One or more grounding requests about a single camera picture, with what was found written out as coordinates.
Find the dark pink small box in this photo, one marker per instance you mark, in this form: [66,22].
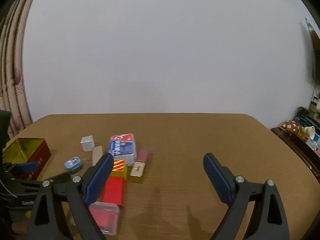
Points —
[142,156]

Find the gold rectangular box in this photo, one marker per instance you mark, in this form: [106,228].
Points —
[137,172]

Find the dark wooden side cabinet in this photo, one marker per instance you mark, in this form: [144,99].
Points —
[305,152]

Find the red gold toffee tin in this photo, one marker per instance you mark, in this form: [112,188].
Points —
[28,150]

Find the white zigzag cube box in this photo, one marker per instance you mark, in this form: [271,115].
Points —
[87,143]

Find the small blue oval tin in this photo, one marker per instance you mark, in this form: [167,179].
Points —
[73,165]

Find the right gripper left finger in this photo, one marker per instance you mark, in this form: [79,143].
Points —
[48,220]

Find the silver ribbed lighter case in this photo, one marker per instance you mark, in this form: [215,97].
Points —
[97,153]

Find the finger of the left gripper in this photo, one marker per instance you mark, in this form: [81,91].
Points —
[19,169]
[21,186]

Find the blue red plastic card box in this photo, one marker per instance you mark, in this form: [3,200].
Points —
[123,147]

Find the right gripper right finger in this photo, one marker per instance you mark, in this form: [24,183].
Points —
[268,219]

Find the white paper cup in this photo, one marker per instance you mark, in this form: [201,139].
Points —
[309,131]

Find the clear case red insert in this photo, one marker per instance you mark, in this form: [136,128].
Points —
[106,216]

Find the yellow red striped box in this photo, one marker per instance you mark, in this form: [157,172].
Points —
[119,169]

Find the brown floral pouch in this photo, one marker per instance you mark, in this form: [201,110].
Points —
[291,126]

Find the red rectangular box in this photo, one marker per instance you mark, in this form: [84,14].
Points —
[114,191]

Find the beige patterned curtain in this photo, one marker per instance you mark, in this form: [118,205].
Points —
[13,97]

